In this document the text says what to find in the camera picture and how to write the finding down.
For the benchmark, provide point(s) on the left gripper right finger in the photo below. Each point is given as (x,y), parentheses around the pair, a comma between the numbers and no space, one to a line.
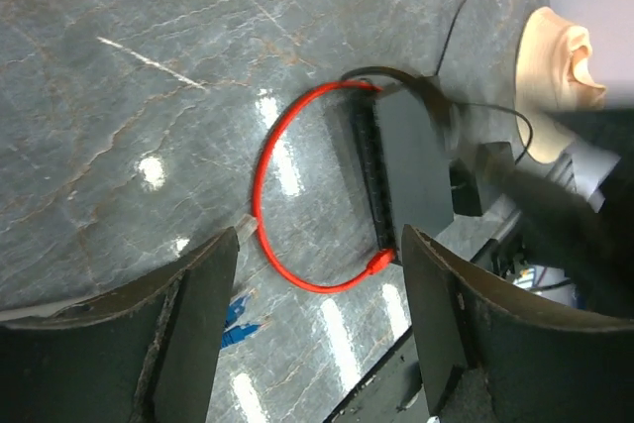
(489,351)

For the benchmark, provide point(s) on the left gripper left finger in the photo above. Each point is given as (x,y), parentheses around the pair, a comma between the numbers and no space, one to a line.
(145,351)

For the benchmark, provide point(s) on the beige cloth hat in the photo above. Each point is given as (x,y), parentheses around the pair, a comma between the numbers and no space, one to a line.
(552,73)

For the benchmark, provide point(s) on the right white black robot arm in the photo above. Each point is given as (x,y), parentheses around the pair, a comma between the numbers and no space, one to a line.
(593,246)

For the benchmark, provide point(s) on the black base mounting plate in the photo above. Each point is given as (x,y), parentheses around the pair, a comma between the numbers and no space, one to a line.
(391,391)

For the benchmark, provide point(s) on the black network switch box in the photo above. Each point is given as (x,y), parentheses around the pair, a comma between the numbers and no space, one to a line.
(406,172)

